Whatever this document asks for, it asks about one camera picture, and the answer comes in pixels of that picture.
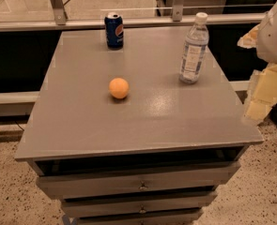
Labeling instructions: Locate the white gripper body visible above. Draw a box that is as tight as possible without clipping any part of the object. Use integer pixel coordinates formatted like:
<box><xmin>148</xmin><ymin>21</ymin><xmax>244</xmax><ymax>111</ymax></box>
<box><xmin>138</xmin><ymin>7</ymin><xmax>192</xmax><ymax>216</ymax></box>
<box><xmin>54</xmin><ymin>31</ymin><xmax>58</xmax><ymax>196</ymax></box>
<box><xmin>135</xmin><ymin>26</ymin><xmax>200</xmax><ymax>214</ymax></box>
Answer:
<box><xmin>256</xmin><ymin>2</ymin><xmax>277</xmax><ymax>64</ymax></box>

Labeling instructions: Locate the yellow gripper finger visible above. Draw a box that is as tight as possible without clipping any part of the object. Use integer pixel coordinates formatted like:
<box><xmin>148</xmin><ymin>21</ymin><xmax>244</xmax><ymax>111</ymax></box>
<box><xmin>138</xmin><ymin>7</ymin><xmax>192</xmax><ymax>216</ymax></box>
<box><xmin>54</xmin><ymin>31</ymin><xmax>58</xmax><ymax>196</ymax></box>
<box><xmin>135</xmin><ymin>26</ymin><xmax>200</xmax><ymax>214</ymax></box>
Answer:
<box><xmin>237</xmin><ymin>25</ymin><xmax>259</xmax><ymax>49</ymax></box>
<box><xmin>244</xmin><ymin>63</ymin><xmax>277</xmax><ymax>121</ymax></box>

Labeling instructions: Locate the clear plastic water bottle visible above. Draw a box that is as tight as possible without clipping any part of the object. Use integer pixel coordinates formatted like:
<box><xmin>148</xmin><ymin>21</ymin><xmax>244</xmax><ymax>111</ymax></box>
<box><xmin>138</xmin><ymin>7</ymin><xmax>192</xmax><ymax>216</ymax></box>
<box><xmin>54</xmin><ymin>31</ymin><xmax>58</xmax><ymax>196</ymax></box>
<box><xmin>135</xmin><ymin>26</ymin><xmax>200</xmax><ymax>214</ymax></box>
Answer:
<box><xmin>179</xmin><ymin>12</ymin><xmax>209</xmax><ymax>84</ymax></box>

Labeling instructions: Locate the blue pepsi can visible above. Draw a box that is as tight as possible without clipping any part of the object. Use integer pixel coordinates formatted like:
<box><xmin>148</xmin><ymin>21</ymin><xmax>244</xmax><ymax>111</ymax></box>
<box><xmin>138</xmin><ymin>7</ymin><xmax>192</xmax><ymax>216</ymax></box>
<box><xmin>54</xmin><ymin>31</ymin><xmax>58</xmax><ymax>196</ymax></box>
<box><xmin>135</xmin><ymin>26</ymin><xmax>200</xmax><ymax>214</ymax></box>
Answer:
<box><xmin>104</xmin><ymin>12</ymin><xmax>124</xmax><ymax>49</ymax></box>

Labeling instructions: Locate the top grey drawer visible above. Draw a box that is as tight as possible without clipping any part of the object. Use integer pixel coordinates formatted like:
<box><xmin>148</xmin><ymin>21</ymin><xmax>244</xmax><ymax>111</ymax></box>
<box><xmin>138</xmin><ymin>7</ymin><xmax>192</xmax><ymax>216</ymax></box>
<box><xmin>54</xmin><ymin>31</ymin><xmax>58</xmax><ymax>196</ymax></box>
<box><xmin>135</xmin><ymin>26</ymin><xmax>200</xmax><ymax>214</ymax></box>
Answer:
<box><xmin>37</xmin><ymin>161</ymin><xmax>240</xmax><ymax>199</ymax></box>

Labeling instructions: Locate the grey drawer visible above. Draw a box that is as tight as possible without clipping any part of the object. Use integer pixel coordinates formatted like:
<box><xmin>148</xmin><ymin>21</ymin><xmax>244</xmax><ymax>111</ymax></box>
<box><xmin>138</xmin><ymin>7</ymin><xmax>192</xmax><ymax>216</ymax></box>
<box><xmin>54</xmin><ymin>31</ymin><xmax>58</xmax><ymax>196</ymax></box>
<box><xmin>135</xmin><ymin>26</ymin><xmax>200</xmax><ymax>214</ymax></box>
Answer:
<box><xmin>77</xmin><ymin>209</ymin><xmax>203</xmax><ymax>225</ymax></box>
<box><xmin>62</xmin><ymin>191</ymin><xmax>217</xmax><ymax>218</ymax></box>
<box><xmin>37</xmin><ymin>161</ymin><xmax>240</xmax><ymax>199</ymax></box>

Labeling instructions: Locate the orange ball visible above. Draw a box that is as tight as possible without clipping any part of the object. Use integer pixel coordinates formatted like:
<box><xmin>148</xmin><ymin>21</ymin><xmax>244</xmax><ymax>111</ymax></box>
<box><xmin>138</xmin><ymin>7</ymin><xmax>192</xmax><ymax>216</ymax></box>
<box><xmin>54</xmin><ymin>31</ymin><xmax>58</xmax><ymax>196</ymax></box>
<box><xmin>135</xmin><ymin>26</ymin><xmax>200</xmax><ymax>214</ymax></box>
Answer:
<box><xmin>109</xmin><ymin>78</ymin><xmax>130</xmax><ymax>99</ymax></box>

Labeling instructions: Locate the bottom grey drawer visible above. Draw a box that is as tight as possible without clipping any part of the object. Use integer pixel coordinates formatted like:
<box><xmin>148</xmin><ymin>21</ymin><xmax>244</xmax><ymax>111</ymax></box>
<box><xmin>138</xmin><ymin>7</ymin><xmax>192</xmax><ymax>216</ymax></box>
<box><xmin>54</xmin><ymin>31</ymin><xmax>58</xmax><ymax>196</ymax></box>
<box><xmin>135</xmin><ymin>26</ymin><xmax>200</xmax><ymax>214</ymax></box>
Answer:
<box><xmin>77</xmin><ymin>209</ymin><xmax>203</xmax><ymax>225</ymax></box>

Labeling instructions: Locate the grey drawer cabinet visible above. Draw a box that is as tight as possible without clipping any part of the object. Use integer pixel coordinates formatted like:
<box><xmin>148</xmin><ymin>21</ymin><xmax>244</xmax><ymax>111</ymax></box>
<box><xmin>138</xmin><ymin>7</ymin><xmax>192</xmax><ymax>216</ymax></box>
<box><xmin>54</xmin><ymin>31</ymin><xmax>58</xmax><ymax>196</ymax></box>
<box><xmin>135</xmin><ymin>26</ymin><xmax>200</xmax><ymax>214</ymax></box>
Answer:
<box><xmin>14</xmin><ymin>25</ymin><xmax>265</xmax><ymax>225</ymax></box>

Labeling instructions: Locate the middle grey drawer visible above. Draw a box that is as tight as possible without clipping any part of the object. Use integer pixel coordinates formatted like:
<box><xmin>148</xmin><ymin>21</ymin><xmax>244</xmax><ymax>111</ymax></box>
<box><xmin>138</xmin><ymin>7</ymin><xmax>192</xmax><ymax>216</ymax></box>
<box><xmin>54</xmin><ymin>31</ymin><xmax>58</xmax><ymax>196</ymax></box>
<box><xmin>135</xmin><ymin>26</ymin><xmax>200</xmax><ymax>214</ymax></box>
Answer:
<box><xmin>62</xmin><ymin>191</ymin><xmax>217</xmax><ymax>218</ymax></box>

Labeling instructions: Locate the metal railing frame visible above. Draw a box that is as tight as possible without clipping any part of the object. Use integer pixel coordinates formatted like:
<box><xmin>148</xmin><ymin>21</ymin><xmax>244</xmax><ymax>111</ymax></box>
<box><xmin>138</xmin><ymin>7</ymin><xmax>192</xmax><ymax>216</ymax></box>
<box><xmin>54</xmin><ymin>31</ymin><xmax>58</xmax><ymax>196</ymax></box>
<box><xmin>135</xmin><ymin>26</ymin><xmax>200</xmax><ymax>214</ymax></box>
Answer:
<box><xmin>0</xmin><ymin>0</ymin><xmax>277</xmax><ymax>31</ymax></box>

